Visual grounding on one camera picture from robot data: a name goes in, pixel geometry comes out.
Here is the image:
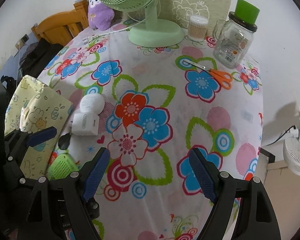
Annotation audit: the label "white fan power cable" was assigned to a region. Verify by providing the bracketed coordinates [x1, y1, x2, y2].
[83, 17, 151, 46]

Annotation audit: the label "black clothing pile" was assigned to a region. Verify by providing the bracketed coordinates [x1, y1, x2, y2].
[17, 38, 63, 82]

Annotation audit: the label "cotton swab container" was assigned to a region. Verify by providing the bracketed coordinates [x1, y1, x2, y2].
[187, 15, 209, 42]

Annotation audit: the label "green desk fan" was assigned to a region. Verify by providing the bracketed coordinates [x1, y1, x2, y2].
[100, 0, 184, 48]

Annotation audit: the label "black car key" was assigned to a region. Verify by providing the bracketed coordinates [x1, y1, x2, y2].
[58, 133, 71, 150]

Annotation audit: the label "white round earbud case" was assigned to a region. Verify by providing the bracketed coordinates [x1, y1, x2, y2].
[79, 93, 105, 114]

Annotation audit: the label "floral tablecloth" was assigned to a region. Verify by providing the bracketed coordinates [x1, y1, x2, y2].
[39, 22, 263, 239]

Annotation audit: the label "orange handled scissors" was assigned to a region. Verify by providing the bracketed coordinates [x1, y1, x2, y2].
[184, 59, 233, 90]

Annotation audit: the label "green panda speaker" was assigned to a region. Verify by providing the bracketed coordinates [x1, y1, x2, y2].
[47, 153, 78, 180]

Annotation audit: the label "purple plush bunny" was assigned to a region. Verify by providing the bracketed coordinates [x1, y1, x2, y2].
[88, 0, 115, 31]

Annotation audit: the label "white charger adapter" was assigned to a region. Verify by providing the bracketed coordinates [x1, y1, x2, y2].
[71, 112, 100, 136]

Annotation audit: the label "black backpack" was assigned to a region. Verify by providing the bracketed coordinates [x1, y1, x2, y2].
[0, 75, 17, 99]

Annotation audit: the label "yellow fabric storage box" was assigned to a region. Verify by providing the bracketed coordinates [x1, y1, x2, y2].
[5, 75, 72, 179]

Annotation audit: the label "glass mug jar green lid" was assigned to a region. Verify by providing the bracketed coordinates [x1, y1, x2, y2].
[212, 0, 260, 69]

